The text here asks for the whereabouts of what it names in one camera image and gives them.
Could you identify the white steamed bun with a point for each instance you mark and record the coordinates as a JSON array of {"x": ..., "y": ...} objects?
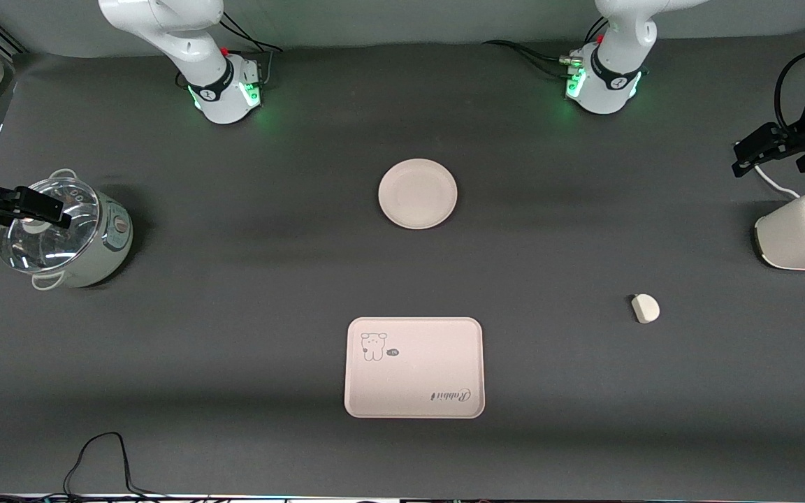
[{"x": 646, "y": 309}]

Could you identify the round cream plate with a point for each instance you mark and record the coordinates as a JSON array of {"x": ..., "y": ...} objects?
[{"x": 418, "y": 194}]

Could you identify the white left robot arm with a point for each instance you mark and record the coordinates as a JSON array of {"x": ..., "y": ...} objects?
[{"x": 612, "y": 84}]

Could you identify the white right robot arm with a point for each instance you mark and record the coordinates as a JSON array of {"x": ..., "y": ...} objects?
[{"x": 186, "y": 42}]

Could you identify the cream tray with rabbit print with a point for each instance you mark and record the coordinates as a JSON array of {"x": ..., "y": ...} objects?
[{"x": 416, "y": 377}]

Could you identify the glass pot lid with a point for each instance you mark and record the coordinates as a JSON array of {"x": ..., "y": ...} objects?
[{"x": 46, "y": 253}]

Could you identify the pale green electric pot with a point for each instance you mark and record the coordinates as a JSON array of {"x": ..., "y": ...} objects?
[{"x": 112, "y": 244}]

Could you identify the white toaster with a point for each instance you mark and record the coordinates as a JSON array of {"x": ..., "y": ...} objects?
[{"x": 794, "y": 237}]

